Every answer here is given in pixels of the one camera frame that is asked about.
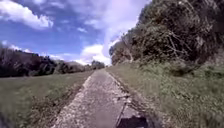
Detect grey paved path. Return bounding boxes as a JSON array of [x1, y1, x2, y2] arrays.
[[49, 68, 161, 128]]

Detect grass bank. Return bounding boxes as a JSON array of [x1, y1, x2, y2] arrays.
[[105, 59, 224, 128]]

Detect dense wood of trees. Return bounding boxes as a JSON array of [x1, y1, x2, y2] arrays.
[[108, 0, 224, 68]]

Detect distant dark tree line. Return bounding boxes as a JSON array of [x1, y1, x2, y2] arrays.
[[0, 46, 106, 79]]

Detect grass field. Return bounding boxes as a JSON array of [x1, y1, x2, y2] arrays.
[[0, 69, 96, 128]]

